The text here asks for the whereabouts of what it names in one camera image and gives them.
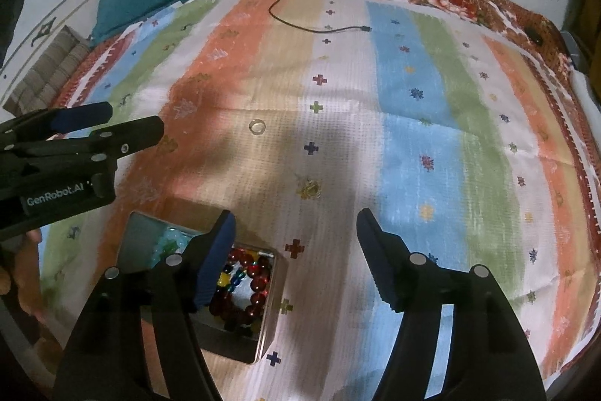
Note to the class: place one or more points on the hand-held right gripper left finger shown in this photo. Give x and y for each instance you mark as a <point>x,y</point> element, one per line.
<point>216,262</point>

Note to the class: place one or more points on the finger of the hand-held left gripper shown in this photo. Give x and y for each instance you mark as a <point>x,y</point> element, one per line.
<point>136,133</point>
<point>80,117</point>

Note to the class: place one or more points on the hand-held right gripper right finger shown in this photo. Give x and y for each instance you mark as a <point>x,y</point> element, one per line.
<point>375,262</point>

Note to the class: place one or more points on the rectangular metal tin box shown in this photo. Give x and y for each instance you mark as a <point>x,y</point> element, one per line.
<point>136,241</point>

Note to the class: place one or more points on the person's left hand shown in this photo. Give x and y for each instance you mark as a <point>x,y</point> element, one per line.
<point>32,237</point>

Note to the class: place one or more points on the grey striped folded cloth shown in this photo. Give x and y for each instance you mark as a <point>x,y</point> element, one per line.
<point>47,67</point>

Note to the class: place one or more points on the dark flat object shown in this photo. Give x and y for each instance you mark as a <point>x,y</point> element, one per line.
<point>14,16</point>

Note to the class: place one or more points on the striped pastel blanket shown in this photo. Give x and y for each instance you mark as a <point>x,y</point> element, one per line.
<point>422,100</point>

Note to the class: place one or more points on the white bolster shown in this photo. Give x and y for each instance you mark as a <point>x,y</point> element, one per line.
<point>587,91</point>

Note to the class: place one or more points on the small black object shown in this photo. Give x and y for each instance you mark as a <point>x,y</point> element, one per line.
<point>533,35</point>

